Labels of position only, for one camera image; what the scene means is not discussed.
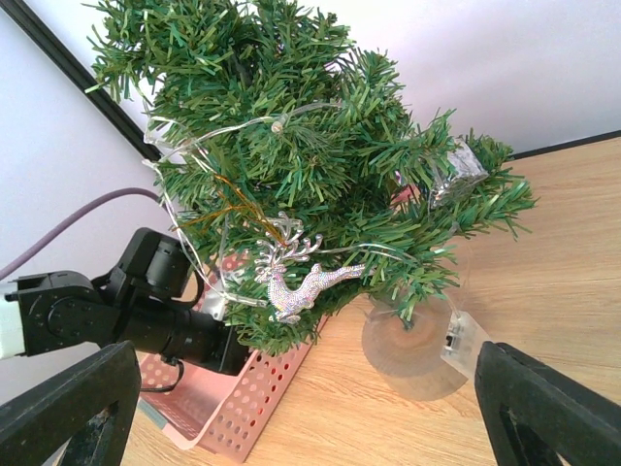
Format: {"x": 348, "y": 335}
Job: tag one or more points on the round wooden tree base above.
{"x": 408, "y": 356}

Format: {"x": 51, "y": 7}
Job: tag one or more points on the silver foil gift ornament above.
{"x": 464, "y": 172}

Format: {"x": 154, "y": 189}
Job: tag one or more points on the silver glitter star ornament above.
{"x": 295, "y": 247}

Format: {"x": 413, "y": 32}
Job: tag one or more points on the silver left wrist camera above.
{"x": 214, "y": 306}

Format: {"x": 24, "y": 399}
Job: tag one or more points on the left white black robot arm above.
{"x": 138, "y": 301}

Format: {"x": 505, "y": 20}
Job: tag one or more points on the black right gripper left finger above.
{"x": 87, "y": 409}

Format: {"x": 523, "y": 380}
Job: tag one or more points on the pink perforated plastic basket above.
{"x": 222, "y": 414}

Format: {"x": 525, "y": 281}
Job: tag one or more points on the small green christmas tree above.
{"x": 214, "y": 63}

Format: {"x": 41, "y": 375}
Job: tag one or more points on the clear led string lights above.
{"x": 304, "y": 146}

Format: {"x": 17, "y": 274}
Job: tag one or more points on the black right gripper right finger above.
{"x": 534, "y": 415}

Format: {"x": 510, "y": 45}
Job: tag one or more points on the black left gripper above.
{"x": 229, "y": 355}

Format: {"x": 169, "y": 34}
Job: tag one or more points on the clear plastic battery box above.
{"x": 463, "y": 343}

